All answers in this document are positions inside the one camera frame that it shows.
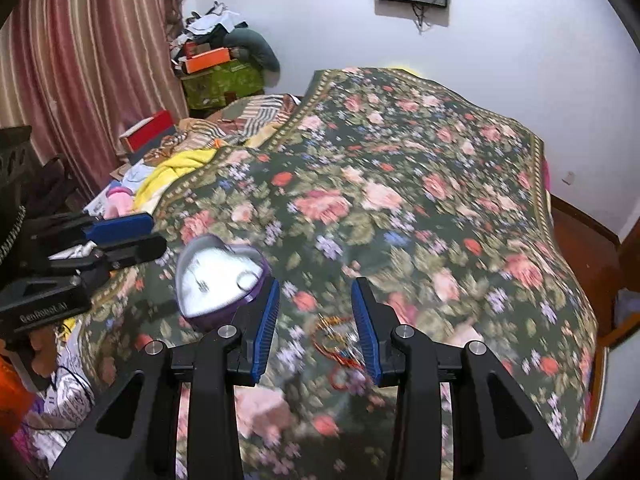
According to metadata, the pink plastic object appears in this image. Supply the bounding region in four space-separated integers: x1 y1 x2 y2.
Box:
103 186 136 220

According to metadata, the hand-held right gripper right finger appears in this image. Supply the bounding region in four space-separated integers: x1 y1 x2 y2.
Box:
350 277 581 480

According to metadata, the person's left hand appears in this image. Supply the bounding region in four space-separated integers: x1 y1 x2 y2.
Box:
0 330 57 377

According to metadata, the yellow cloth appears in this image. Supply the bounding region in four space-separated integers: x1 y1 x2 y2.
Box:
134 145 222 212

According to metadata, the purple heart-shaped jewelry box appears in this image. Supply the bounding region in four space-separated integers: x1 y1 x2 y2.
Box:
175 234 272 332

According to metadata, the orange cloth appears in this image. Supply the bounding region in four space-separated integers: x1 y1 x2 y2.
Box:
0 355 36 438

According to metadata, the white printed cloth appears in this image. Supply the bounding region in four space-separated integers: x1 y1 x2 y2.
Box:
20 327 103 468

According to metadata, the orange box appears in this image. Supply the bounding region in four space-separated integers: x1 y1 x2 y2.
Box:
184 47 232 74

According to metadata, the black white braided cord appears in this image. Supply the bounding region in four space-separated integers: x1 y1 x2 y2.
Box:
0 205 27 263

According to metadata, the red box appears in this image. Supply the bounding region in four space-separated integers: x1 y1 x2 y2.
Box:
119 110 176 154

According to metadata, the wooden bed frame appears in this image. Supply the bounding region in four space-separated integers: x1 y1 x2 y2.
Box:
582 310 640 443

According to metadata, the floral blanket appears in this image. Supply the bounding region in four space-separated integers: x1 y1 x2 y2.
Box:
80 65 599 480

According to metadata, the brown striped cloth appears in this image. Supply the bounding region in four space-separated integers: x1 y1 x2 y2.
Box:
200 92 303 147

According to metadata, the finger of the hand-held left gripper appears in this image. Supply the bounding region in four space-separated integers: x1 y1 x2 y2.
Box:
47 234 167 288
30 211 154 250

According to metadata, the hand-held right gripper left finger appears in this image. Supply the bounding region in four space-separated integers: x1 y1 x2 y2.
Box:
50 277 281 480

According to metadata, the black monitor cable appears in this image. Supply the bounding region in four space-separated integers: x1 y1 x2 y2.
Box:
410 2 437 34

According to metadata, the green patterned box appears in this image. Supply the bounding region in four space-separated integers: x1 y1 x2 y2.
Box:
180 60 266 109

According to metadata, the pink striped curtain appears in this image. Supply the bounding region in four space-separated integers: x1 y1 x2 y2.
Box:
0 0 201 198

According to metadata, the pile of clothes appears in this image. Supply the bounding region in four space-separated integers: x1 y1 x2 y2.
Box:
169 2 251 63

